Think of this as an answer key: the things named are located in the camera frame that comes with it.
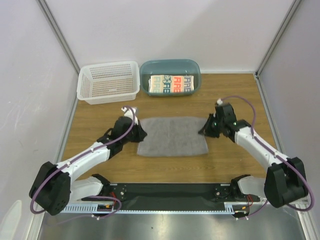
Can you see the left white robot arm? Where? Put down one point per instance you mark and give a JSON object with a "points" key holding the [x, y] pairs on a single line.
{"points": [[56, 184]]}

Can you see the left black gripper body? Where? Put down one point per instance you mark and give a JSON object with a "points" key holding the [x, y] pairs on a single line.
{"points": [[131, 136]]}

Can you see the grey towel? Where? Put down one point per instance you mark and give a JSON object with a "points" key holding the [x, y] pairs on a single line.
{"points": [[173, 137]]}

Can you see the orange white lettered towel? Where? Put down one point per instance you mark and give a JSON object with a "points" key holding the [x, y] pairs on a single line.
{"points": [[171, 84]]}

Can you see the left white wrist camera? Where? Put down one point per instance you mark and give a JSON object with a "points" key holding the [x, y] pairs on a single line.
{"points": [[131, 113]]}

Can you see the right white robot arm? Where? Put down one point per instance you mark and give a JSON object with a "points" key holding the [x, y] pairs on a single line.
{"points": [[285, 180]]}

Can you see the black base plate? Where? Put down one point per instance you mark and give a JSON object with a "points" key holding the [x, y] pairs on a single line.
{"points": [[127, 191]]}

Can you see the teal plastic tub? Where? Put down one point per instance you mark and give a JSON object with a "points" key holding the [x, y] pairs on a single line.
{"points": [[174, 67]]}

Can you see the white plastic basket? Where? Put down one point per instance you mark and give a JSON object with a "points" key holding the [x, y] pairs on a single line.
{"points": [[108, 82]]}

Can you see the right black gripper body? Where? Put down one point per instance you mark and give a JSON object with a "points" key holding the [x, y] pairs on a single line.
{"points": [[210, 126]]}

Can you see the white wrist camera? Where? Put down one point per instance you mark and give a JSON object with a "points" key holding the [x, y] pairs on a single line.
{"points": [[131, 113], [219, 102]]}

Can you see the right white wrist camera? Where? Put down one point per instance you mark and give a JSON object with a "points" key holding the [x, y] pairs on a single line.
{"points": [[219, 102]]}

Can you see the aluminium frame rail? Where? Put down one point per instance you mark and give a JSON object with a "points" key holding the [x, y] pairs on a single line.
{"points": [[170, 205]]}

